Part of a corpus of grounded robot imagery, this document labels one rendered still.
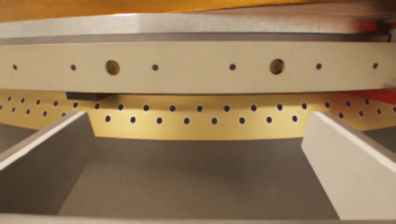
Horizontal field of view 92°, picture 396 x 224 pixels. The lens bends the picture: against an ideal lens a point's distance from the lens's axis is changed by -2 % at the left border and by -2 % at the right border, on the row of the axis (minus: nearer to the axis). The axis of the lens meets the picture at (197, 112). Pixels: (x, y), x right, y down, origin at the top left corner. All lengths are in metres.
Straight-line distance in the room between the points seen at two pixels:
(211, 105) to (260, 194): 0.12
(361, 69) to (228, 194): 0.19
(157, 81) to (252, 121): 0.12
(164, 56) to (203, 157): 0.12
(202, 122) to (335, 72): 0.15
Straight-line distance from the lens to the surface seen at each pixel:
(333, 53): 0.23
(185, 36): 0.24
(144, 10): 0.25
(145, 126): 0.24
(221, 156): 0.23
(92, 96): 0.24
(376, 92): 0.29
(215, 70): 0.18
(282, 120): 0.25
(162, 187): 0.24
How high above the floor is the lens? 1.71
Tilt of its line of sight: 19 degrees down
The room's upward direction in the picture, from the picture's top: straight up
